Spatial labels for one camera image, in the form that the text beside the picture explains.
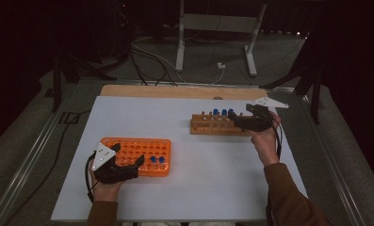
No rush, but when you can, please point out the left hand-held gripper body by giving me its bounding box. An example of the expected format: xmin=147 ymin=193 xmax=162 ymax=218
xmin=92 ymin=143 xmax=141 ymax=185

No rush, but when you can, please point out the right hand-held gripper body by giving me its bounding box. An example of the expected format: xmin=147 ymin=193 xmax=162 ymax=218
xmin=237 ymin=97 xmax=289 ymax=132

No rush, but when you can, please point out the orange plastic test tube rack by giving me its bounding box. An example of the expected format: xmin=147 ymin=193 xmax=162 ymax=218
xmin=99 ymin=137 xmax=172 ymax=178

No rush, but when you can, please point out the wooden test tube rack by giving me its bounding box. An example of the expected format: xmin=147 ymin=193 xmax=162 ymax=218
xmin=189 ymin=110 xmax=253 ymax=137

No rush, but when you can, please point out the person's right hand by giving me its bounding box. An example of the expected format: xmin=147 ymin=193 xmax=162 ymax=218
xmin=250 ymin=113 xmax=282 ymax=168

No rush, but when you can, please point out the person's left hand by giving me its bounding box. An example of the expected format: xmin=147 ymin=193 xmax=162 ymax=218
xmin=89 ymin=170 xmax=124 ymax=202

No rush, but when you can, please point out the white table mat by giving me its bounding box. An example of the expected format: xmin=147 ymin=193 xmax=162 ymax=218
xmin=51 ymin=95 xmax=309 ymax=222

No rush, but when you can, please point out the black tripod stand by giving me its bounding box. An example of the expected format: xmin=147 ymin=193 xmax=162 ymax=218
xmin=51 ymin=46 xmax=118 ymax=113
xmin=259 ymin=56 xmax=324 ymax=125

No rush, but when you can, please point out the white metal stand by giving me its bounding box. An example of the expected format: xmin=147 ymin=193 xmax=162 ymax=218
xmin=174 ymin=0 xmax=268 ymax=77

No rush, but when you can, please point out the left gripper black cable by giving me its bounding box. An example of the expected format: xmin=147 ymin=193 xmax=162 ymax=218
xmin=84 ymin=153 xmax=98 ymax=202

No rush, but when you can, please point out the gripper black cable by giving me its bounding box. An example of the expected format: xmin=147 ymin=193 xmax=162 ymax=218
xmin=265 ymin=112 xmax=285 ymax=226
xmin=84 ymin=153 xmax=98 ymax=202

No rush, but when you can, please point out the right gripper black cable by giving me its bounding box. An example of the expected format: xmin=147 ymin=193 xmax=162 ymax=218
xmin=265 ymin=112 xmax=285 ymax=226

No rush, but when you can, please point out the thin black floor cable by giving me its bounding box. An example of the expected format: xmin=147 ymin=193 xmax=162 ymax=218
xmin=2 ymin=109 xmax=92 ymax=226

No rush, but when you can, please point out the black floor cable bundle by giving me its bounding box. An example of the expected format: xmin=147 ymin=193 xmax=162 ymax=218
xmin=128 ymin=46 xmax=178 ymax=88

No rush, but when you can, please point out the white floor cable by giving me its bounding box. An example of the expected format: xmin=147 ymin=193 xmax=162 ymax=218
xmin=131 ymin=36 xmax=225 ymax=85

